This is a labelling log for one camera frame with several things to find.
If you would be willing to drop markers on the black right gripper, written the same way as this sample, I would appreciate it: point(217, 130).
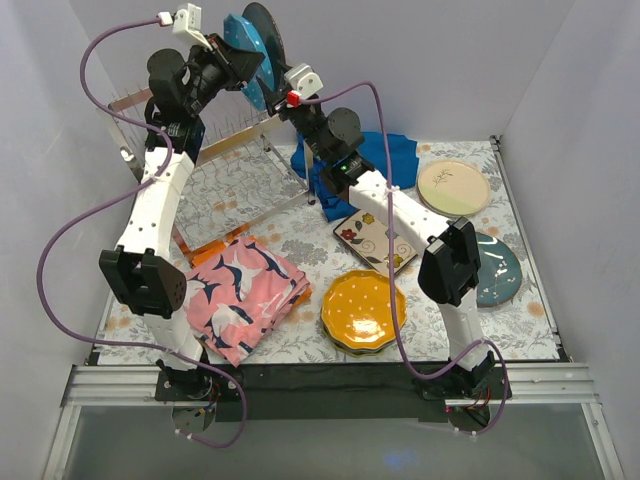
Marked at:
point(282, 107)

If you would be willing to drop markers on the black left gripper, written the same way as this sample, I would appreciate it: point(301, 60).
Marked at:
point(232, 62)

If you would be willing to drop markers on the square floral plate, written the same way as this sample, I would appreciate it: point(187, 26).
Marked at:
point(367, 238)

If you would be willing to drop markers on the cream round plate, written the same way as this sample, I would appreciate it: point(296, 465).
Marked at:
point(453, 188)

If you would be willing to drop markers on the yellow plate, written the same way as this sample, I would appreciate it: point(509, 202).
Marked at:
point(356, 309)

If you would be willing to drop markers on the blue polka dot plate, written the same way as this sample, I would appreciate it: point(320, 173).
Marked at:
point(356, 352)

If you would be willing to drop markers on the dark teal round plate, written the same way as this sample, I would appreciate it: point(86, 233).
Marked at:
point(500, 275)

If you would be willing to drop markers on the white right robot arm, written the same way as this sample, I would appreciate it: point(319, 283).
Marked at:
point(450, 262)

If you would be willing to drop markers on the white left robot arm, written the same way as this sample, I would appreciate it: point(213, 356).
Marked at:
point(138, 270)

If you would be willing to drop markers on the steel dish rack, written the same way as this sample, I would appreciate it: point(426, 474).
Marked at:
point(242, 177)

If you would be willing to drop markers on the floral tablecloth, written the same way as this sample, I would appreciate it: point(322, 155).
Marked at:
point(520, 327)

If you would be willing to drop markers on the blue cloth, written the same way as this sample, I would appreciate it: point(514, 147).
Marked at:
point(404, 162)

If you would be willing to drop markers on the orange cloth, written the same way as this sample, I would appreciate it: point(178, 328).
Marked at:
point(203, 253)

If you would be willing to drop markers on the pink patterned cloth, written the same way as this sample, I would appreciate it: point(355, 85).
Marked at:
point(240, 295)

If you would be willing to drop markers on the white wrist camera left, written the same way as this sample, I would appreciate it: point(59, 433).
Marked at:
point(186, 25)

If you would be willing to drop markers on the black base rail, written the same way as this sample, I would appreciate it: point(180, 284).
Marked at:
point(327, 392)

